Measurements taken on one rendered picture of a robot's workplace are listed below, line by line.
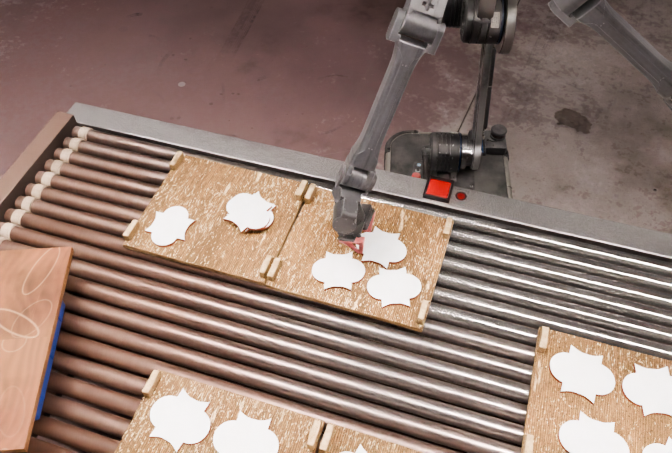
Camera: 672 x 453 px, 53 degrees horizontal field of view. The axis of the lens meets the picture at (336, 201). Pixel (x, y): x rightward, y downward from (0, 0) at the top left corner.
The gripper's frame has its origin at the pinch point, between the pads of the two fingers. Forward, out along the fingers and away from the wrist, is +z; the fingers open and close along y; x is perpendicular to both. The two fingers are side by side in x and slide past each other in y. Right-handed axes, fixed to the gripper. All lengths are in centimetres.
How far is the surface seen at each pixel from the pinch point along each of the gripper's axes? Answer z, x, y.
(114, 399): -8, 40, -59
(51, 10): 20, 273, 169
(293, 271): -2.6, 14.1, -14.0
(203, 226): -10.6, 41.7, -8.5
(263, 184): -8.0, 32.7, 10.7
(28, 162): -29, 98, -5
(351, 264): 0.3, 0.8, -7.7
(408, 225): 4.2, -8.7, 10.0
